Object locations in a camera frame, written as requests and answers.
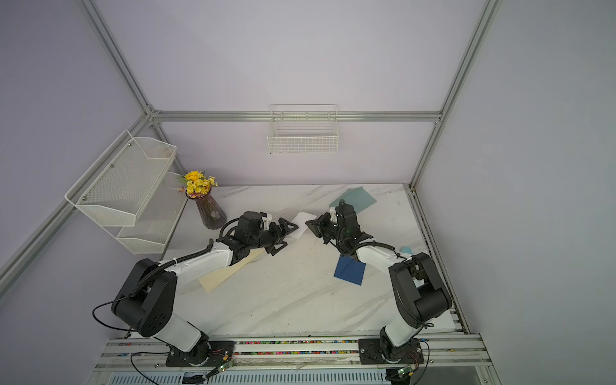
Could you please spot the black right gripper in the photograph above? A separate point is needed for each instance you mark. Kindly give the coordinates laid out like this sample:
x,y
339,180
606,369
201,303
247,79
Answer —
x,y
321,222

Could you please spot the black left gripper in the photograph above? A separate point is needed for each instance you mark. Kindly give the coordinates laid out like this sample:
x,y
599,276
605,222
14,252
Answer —
x,y
282,225

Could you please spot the white sheet of paper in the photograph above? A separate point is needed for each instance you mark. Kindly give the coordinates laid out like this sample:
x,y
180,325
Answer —
x,y
300,220

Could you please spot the light teal envelope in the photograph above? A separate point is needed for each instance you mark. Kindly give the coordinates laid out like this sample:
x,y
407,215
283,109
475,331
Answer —
x,y
359,198

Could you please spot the dark blue envelope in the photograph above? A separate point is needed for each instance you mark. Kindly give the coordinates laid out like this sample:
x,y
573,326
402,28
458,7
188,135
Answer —
x,y
350,270

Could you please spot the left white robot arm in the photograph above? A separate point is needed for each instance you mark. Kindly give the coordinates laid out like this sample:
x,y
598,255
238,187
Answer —
x,y
147,298

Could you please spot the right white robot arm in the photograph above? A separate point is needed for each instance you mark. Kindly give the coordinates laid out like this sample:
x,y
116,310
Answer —
x,y
419,292

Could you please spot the cream lined letter paper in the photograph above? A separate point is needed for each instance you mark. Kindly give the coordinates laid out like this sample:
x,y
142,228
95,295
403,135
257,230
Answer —
x,y
212,280

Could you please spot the purple ribbed glass vase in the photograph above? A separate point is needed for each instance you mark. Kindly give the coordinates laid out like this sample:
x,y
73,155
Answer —
x,y
212,215

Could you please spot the yellow flower bouquet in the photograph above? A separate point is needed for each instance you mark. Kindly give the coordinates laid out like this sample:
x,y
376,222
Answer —
x,y
197,185

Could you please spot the white mesh two-tier shelf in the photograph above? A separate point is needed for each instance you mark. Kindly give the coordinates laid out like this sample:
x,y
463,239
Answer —
x,y
132,193

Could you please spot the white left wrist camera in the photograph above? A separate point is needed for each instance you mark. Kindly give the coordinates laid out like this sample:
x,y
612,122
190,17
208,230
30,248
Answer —
x,y
266,221

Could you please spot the white wire wall basket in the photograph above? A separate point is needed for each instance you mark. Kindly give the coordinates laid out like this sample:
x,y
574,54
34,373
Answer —
x,y
302,129

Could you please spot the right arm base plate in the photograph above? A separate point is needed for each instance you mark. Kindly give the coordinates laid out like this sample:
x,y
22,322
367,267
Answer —
x,y
376,351

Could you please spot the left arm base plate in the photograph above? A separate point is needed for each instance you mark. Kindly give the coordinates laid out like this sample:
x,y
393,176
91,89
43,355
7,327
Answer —
x,y
211,354

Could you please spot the aluminium mounting rail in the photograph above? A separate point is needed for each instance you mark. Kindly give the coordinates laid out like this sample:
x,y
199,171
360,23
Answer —
x,y
448,358

